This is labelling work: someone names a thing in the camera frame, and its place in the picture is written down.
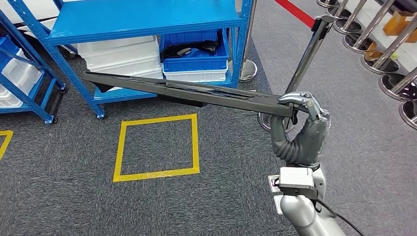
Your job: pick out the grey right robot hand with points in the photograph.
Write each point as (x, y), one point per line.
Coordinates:
(312, 140)

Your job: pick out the long black plastic part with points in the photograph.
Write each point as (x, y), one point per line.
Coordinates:
(195, 92)

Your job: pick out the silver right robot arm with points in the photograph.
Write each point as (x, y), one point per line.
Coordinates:
(299, 215)

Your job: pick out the blue metal shelf rack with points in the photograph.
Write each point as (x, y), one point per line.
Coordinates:
(146, 16)
(19, 109)

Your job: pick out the white floor socket box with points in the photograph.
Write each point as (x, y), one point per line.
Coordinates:
(272, 184)
(277, 205)

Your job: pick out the white low platform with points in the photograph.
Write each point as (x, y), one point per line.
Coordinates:
(376, 31)

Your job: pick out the red barrier belt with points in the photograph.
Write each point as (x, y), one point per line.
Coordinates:
(294, 13)

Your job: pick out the blue plastic crate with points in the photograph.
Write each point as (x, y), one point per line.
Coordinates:
(6, 49)
(195, 63)

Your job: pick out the orange cardboard box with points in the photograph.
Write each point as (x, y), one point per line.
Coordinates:
(396, 24)

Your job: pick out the black parts in crate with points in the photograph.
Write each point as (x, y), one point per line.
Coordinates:
(182, 50)

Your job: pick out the white plastic crate stack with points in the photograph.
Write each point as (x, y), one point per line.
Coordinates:
(120, 55)
(22, 75)

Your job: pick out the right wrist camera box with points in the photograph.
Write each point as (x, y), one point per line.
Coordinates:
(296, 179)

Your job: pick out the chrome stanchion post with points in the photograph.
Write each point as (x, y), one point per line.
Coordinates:
(325, 4)
(394, 89)
(356, 44)
(337, 13)
(249, 70)
(410, 115)
(379, 66)
(309, 52)
(347, 27)

